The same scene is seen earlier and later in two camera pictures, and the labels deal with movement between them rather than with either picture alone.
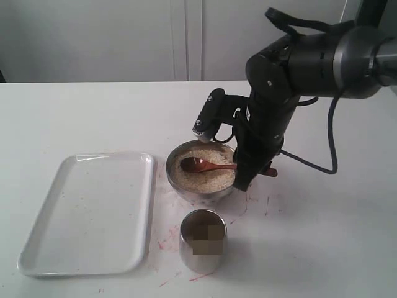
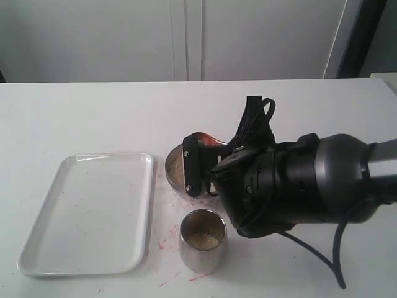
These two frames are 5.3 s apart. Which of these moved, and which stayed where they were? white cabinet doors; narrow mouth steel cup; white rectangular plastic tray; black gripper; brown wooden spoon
Moved: brown wooden spoon; black gripper
Stayed: white cabinet doors; white rectangular plastic tray; narrow mouth steel cup
